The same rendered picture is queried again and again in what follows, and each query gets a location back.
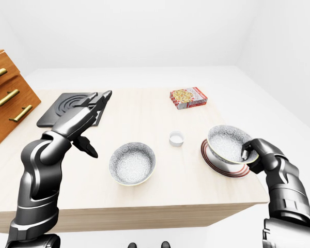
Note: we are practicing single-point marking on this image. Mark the small dark rounded shape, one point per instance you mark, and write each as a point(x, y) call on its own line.
point(132, 245)
point(166, 244)

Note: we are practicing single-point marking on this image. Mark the white plate with red rings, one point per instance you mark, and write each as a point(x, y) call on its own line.
point(222, 169)

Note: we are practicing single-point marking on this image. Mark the patterned black white bowl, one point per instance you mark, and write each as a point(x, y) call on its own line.
point(131, 165)
point(226, 143)

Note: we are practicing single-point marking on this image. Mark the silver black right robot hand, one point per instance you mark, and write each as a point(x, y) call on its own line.
point(261, 149)

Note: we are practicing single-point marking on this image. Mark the red printed food box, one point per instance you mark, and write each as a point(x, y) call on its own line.
point(187, 96)

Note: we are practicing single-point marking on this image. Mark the wooden drawer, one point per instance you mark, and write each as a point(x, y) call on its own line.
point(22, 99)
point(11, 77)
point(5, 129)

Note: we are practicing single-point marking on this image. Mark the small white ramekin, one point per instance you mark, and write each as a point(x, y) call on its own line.
point(177, 139)

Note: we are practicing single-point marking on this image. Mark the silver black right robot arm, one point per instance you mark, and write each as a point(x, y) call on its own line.
point(289, 196)

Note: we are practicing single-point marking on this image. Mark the wooden cabinet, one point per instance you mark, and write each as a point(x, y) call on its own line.
point(0, 129)

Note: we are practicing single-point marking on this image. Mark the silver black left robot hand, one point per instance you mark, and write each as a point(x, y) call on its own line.
point(75, 120)

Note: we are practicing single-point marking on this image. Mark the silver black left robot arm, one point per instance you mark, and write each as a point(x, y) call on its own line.
point(36, 186)

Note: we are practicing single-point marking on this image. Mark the flat dark stove plate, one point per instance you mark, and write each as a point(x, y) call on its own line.
point(59, 106)

